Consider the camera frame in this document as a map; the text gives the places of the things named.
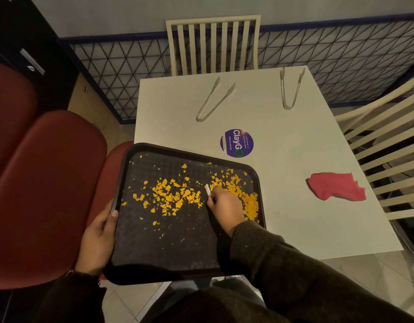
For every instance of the person's left thumb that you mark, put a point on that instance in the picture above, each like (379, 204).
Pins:
(110, 216)

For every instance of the red cloth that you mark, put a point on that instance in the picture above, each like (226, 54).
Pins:
(334, 186)

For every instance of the person's left hand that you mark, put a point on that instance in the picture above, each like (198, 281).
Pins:
(96, 238)

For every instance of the pile of yellow crumbs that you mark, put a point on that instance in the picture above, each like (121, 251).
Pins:
(193, 195)

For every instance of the person's right fingers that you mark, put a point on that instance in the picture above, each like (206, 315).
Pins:
(214, 198)

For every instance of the dark cabinet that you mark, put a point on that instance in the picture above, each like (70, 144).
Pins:
(25, 53)

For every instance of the black plastic tray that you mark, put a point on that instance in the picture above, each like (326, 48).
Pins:
(180, 228)

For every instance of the person's right hand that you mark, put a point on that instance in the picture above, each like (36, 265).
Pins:
(227, 208)

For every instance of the metal tongs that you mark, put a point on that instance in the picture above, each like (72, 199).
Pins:
(207, 109)
(287, 104)

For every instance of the red cushioned bench seat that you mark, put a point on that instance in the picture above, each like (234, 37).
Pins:
(42, 191)

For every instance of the person's right forearm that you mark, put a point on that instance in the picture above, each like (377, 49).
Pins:
(304, 282)

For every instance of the small white scraper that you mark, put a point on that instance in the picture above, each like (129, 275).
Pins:
(207, 189)

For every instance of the person's left forearm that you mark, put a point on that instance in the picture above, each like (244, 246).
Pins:
(72, 296)

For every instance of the person's legs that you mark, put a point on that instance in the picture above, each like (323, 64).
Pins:
(210, 302)

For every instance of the cream slatted wooden chair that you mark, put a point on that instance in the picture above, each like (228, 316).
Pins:
(213, 43)
(385, 147)

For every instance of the round purple sticker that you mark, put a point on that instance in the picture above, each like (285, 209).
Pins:
(237, 143)

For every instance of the white table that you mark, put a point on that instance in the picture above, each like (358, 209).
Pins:
(294, 147)

